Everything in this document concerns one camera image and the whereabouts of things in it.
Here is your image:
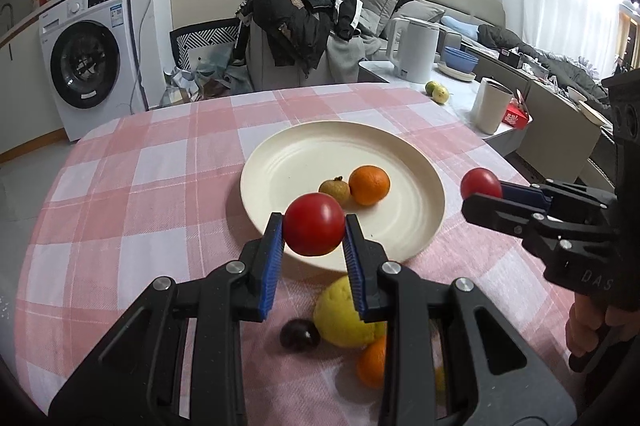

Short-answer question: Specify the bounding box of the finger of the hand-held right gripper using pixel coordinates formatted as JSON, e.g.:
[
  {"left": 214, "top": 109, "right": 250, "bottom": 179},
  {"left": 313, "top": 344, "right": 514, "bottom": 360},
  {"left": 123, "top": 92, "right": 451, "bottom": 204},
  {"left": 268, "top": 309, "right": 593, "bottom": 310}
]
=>
[
  {"left": 499, "top": 179, "right": 614, "bottom": 213},
  {"left": 461, "top": 192, "right": 620, "bottom": 267}
]

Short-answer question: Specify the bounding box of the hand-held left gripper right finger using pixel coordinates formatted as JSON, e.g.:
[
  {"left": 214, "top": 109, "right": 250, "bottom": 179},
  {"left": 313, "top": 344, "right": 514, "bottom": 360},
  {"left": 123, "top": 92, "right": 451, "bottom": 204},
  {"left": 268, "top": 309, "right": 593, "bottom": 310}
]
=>
[{"left": 341, "top": 213, "right": 578, "bottom": 426}]

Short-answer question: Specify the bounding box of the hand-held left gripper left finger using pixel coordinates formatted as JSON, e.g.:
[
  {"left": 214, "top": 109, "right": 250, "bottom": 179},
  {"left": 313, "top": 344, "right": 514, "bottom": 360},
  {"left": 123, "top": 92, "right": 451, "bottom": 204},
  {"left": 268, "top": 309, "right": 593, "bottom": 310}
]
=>
[{"left": 47, "top": 212, "right": 287, "bottom": 426}]

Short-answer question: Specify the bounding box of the red tomato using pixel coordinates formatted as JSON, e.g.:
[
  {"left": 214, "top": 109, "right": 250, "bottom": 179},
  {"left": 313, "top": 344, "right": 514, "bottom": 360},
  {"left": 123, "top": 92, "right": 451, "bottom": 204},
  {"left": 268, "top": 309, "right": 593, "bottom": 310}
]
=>
[
  {"left": 460, "top": 168, "right": 502, "bottom": 201},
  {"left": 283, "top": 193, "right": 347, "bottom": 257}
]

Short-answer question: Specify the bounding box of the dark purple plum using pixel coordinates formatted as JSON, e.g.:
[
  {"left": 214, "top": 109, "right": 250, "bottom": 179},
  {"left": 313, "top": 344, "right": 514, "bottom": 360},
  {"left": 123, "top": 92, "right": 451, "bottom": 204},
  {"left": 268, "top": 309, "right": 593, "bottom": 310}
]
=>
[{"left": 279, "top": 318, "right": 321, "bottom": 351}]

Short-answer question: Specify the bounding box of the orange mandarin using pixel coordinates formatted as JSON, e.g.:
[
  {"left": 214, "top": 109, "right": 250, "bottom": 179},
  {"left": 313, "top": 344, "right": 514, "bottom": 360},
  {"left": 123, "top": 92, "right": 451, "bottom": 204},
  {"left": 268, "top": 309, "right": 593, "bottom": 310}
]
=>
[
  {"left": 348, "top": 166, "right": 391, "bottom": 207},
  {"left": 356, "top": 334, "right": 388, "bottom": 390}
]

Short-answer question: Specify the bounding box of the cream round plate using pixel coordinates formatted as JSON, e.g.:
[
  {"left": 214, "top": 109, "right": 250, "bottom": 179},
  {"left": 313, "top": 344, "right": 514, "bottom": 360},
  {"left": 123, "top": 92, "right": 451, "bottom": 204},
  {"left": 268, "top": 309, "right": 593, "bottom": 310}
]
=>
[{"left": 240, "top": 121, "right": 446, "bottom": 271}]

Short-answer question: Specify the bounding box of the person's right hand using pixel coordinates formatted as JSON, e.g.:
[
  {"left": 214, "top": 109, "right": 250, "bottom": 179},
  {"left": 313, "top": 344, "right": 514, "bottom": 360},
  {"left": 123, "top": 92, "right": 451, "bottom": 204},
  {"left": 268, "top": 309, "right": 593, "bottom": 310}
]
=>
[{"left": 565, "top": 292, "right": 640, "bottom": 358}]

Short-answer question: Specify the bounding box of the beige cabinet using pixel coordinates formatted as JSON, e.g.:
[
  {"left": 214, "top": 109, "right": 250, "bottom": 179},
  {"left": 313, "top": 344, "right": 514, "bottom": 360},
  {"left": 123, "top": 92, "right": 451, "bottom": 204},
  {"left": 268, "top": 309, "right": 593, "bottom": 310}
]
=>
[{"left": 470, "top": 50, "right": 613, "bottom": 187}]

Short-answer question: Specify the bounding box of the red box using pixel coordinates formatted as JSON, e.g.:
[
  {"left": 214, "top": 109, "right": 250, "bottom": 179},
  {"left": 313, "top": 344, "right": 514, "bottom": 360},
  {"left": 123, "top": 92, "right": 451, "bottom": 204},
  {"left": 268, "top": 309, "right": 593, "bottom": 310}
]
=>
[{"left": 501, "top": 98, "right": 531, "bottom": 129}]

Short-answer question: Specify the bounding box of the brown longan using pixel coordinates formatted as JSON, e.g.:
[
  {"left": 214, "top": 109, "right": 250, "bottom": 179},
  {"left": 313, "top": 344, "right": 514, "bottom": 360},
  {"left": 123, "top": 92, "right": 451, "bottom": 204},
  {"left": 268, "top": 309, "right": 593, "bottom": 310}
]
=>
[{"left": 318, "top": 176, "right": 352, "bottom": 205}]

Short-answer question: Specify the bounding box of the white cup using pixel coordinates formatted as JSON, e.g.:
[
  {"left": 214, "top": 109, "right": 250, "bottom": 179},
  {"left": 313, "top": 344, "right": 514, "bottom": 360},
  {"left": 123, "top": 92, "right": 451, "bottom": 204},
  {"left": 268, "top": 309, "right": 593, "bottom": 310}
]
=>
[{"left": 472, "top": 77, "right": 515, "bottom": 135}]

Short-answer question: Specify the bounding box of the white marble side table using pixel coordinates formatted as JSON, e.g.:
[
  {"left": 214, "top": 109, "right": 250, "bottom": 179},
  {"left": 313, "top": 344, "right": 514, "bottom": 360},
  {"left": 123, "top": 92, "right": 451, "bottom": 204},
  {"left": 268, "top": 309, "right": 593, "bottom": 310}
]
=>
[{"left": 357, "top": 58, "right": 532, "bottom": 153}]

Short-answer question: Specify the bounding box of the white plate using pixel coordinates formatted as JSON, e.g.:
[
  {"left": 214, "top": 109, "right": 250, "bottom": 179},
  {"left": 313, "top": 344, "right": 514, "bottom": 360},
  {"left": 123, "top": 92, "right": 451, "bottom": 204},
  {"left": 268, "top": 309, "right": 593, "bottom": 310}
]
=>
[{"left": 437, "top": 61, "right": 477, "bottom": 83}]

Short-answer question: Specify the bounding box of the pink plaid tablecloth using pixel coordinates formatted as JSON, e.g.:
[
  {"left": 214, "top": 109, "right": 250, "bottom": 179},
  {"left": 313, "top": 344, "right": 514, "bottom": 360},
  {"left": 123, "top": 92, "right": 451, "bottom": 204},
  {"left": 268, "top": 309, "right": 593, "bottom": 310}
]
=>
[{"left": 12, "top": 83, "right": 576, "bottom": 426}]

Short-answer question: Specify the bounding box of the blue bowls stack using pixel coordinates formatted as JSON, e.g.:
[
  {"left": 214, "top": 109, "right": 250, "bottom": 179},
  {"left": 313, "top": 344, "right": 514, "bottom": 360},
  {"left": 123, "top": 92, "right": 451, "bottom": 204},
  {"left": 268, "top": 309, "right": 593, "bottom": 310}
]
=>
[{"left": 444, "top": 46, "right": 479, "bottom": 74}]

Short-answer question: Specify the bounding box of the dark coat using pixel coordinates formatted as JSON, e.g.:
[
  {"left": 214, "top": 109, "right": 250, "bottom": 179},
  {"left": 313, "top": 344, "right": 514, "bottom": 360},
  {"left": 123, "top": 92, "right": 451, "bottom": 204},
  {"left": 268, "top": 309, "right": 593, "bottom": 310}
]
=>
[{"left": 477, "top": 24, "right": 610, "bottom": 97}]

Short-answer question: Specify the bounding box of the white electric kettle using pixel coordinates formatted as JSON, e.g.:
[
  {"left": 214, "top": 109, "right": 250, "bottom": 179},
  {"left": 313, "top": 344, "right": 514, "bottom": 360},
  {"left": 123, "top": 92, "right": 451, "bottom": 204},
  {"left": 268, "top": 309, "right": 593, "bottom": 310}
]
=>
[{"left": 385, "top": 16, "right": 441, "bottom": 83}]

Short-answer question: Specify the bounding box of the light blue cushion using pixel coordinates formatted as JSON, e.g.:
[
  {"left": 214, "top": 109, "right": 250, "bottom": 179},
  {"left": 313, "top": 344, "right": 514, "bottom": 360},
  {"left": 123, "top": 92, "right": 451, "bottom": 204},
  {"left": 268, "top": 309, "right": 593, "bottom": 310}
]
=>
[{"left": 442, "top": 16, "right": 482, "bottom": 42}]

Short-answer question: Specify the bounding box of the pile of bags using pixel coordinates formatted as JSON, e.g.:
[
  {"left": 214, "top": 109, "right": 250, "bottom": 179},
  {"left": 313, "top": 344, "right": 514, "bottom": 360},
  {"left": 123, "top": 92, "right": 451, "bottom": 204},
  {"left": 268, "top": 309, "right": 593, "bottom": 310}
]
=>
[{"left": 164, "top": 50, "right": 252, "bottom": 107}]

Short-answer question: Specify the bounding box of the grey chair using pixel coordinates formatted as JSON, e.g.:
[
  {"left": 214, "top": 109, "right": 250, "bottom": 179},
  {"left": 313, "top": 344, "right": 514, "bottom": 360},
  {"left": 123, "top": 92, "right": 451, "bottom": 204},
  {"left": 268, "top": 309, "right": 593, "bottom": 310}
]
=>
[{"left": 247, "top": 23, "right": 362, "bottom": 92}]

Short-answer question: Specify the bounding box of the grey cloth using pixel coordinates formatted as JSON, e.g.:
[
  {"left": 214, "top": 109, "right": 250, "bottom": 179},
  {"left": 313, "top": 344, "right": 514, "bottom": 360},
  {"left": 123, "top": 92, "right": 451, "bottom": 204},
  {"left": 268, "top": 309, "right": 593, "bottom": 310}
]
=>
[{"left": 326, "top": 32, "right": 392, "bottom": 85}]

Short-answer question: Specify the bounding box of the white washing machine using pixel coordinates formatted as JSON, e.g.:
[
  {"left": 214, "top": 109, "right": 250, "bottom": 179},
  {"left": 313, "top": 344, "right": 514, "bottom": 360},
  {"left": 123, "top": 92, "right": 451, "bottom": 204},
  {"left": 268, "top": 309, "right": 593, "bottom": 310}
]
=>
[{"left": 39, "top": 0, "right": 151, "bottom": 143}]

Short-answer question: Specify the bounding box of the black white patterned bag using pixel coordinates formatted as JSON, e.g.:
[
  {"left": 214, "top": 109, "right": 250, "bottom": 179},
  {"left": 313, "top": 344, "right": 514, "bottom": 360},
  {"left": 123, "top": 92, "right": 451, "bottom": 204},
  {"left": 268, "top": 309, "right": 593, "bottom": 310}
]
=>
[{"left": 170, "top": 18, "right": 242, "bottom": 71}]

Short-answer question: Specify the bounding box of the grey pillow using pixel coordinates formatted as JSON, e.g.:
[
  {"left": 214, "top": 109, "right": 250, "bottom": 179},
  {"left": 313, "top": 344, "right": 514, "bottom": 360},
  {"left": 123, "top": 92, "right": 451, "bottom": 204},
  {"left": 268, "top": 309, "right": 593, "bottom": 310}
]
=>
[{"left": 352, "top": 0, "right": 403, "bottom": 37}]

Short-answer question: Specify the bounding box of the black jacket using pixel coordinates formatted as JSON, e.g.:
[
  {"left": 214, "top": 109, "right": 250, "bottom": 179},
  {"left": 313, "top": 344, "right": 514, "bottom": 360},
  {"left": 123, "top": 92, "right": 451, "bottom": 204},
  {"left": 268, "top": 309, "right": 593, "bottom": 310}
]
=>
[{"left": 235, "top": 0, "right": 337, "bottom": 72}]

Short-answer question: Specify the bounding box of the black white garment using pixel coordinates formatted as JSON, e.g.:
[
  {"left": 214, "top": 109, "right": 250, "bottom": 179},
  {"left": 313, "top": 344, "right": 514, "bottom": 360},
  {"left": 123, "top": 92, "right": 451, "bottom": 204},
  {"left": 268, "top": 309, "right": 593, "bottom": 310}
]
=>
[{"left": 332, "top": 0, "right": 367, "bottom": 42}]

